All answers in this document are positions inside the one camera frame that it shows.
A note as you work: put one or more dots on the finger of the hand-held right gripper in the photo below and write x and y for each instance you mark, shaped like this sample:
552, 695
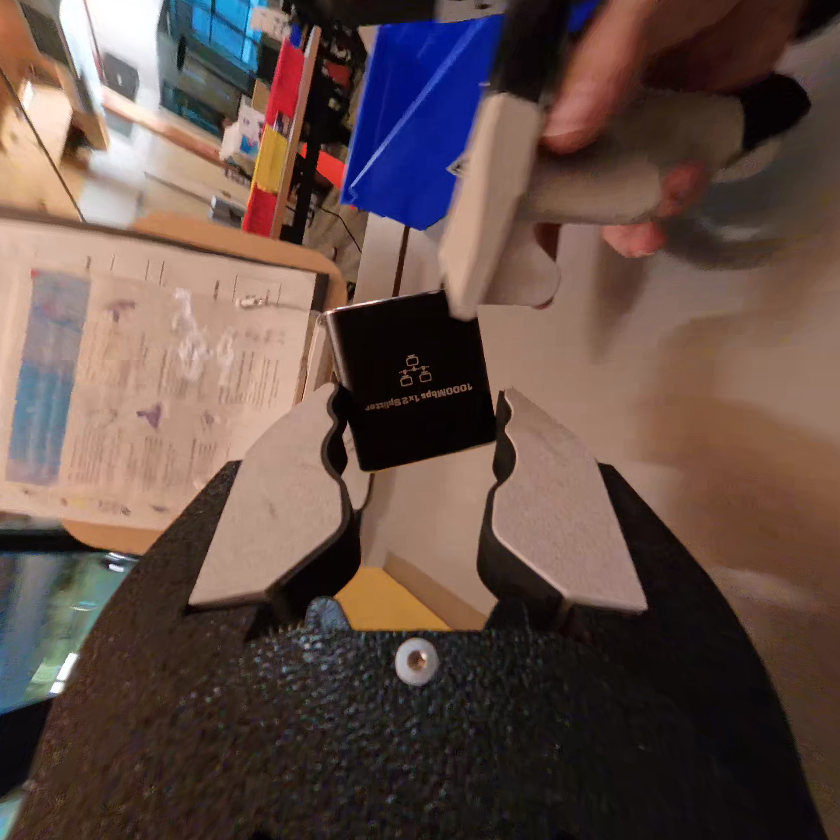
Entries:
525, 282
489, 197

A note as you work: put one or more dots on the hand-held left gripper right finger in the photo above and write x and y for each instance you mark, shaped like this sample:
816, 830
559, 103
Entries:
564, 518

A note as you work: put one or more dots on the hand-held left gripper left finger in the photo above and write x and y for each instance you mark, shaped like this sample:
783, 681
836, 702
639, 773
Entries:
275, 512

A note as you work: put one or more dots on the yellow plastic bin with divider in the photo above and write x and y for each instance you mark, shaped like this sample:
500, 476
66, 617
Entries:
387, 604

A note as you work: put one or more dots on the black network splitter box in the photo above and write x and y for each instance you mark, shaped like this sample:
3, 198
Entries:
407, 394

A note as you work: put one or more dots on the grey desk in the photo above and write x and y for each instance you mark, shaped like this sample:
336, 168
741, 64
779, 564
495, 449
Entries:
722, 525

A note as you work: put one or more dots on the person's right hand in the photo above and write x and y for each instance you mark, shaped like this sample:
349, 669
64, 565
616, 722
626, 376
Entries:
630, 65

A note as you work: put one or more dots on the blue plastic bin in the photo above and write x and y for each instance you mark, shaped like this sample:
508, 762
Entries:
407, 131

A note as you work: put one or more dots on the instruction sheet document stand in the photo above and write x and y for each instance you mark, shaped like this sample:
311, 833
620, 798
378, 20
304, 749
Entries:
164, 367

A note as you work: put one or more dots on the red plastic bin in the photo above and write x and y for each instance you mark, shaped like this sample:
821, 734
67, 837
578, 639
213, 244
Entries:
289, 85
259, 213

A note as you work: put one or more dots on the computer monitor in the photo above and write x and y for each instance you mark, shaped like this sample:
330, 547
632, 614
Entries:
52, 623

